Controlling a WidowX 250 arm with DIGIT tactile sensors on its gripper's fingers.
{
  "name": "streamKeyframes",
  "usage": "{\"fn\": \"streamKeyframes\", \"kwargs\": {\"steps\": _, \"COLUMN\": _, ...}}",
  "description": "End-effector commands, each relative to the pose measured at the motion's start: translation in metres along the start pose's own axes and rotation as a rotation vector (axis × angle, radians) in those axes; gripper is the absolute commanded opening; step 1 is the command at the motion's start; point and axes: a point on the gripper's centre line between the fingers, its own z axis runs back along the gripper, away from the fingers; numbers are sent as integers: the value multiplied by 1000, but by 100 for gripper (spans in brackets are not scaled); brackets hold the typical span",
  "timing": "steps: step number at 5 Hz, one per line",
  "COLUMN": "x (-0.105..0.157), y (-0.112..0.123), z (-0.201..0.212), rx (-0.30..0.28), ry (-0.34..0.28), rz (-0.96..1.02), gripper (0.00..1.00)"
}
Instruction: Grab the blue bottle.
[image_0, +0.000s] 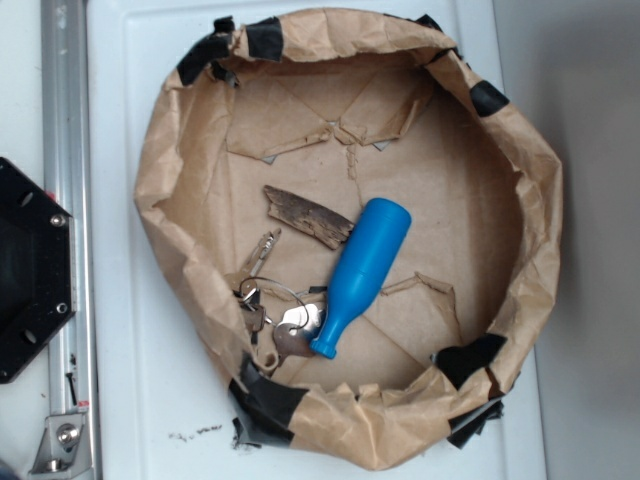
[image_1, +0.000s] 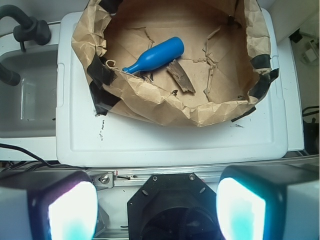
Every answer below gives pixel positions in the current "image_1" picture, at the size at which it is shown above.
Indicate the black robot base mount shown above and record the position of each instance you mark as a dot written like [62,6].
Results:
[173,207]

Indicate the crumpled brown paper bag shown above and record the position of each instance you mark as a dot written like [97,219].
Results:
[227,58]

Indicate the blue plastic bottle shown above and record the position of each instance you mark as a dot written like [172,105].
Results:
[157,56]

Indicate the metal corner bracket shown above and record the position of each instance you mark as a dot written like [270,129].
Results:
[103,181]

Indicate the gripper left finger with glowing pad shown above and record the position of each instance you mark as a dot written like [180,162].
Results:
[47,205]

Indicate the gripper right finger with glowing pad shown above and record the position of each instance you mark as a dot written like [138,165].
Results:
[269,202]

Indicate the white plastic sink basin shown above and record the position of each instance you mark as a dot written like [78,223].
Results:
[29,109]

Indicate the torn dark cardboard scrap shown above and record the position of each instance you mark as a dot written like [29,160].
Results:
[180,76]

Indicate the dark grey faucet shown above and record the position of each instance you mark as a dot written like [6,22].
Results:
[29,28]

